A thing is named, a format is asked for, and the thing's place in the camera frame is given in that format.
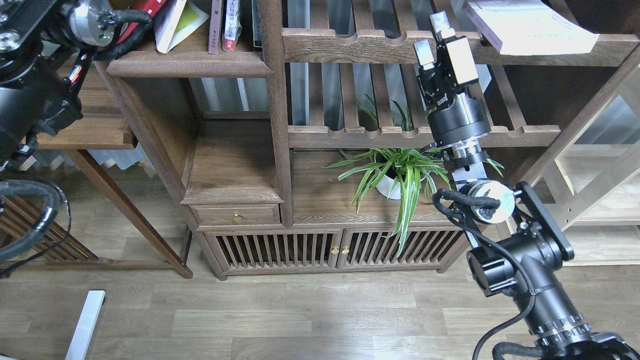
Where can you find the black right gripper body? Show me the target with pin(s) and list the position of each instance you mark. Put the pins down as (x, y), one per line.
(455, 116)

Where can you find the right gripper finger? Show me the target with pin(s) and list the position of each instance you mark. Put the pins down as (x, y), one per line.
(424, 54)
(442, 29)

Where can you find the yellow green cover book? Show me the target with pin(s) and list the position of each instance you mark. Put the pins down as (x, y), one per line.
(174, 22)

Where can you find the red cover book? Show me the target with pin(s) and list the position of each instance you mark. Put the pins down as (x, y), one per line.
(133, 32)

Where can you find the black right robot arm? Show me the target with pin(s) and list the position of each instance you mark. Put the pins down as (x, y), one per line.
(515, 244)

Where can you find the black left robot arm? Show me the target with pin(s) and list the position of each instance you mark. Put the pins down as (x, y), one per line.
(47, 47)

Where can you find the light wooden shelf unit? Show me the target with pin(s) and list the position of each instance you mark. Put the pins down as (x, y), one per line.
(588, 177)

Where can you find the white lavender book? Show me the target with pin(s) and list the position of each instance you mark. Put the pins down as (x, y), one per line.
(528, 28)

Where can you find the green spider plant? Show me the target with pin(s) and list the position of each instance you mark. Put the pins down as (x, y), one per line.
(372, 172)

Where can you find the white plant pot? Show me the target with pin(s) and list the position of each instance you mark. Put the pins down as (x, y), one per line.
(390, 187)

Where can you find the dark wooden bookshelf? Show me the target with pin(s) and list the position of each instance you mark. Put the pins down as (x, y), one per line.
(252, 132)

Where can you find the dark upright book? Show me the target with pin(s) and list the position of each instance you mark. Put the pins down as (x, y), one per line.
(256, 26)

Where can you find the red white upright book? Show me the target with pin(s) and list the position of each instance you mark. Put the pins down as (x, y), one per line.
(232, 25)

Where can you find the maroon upright book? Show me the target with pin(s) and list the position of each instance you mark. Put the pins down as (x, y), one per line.
(215, 26)

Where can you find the brass drawer knob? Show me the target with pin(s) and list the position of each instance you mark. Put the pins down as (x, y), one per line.
(237, 217)

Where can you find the dark wooden side table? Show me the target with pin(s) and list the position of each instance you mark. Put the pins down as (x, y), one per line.
(104, 127)

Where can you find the white metal leg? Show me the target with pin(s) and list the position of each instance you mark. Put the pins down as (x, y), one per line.
(86, 324)

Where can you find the dark slatted wooden rack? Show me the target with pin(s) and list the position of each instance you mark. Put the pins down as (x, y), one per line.
(17, 217)

